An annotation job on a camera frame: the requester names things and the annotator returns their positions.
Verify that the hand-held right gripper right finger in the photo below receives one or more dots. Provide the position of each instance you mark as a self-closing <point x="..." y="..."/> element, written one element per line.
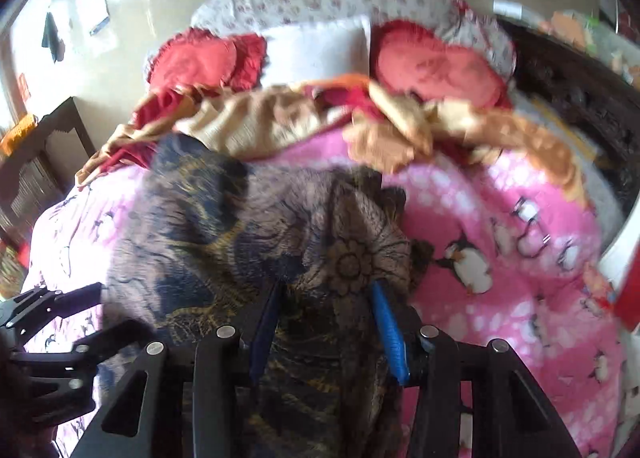
<point x="392" y="333"/>

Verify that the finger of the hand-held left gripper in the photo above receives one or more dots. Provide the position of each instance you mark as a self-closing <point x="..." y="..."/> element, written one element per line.
<point x="85" y="355"/>
<point x="50" y="305"/>

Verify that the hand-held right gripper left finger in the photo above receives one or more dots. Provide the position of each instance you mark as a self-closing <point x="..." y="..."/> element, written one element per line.
<point x="262" y="333"/>

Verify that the dark blue brown patterned cloth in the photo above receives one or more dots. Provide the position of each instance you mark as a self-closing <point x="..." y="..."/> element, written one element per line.
<point x="300" y="218"/>

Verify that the brown wooden side table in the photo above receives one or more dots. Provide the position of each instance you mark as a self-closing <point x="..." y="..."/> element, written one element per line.
<point x="45" y="163"/>

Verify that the orange item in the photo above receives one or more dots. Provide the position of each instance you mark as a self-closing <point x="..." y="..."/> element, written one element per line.
<point x="17" y="136"/>

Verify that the pink penguin print blanket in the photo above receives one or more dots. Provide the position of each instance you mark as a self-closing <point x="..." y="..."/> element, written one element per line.
<point x="500" y="178"/>

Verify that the gold and red satin cloth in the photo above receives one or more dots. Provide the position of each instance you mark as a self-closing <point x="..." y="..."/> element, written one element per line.
<point x="260" y="118"/>

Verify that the large red frilled cushion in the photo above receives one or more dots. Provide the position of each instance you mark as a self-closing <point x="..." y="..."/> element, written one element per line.
<point x="435" y="68"/>

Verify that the small red frilled cushion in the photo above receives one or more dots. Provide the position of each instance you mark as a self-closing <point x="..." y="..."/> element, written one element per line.
<point x="195" y="61"/>

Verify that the white pillow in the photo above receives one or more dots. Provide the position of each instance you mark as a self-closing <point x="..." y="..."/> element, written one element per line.
<point x="315" y="51"/>

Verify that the dark carved wooden furniture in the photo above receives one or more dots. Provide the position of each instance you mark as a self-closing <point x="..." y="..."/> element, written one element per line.
<point x="575" y="103"/>

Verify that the floral pillow with red trim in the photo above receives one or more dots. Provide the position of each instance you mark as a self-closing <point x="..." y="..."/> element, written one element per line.
<point x="475" y="33"/>

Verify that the clutter on dark furniture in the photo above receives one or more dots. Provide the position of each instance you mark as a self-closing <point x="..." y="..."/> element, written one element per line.
<point x="575" y="28"/>

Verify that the white frame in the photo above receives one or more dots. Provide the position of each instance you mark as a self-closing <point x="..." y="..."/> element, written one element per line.
<point x="622" y="253"/>

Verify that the dark cloth on wall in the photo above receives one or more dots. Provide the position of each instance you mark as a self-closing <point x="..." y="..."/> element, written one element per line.
<point x="52" y="38"/>

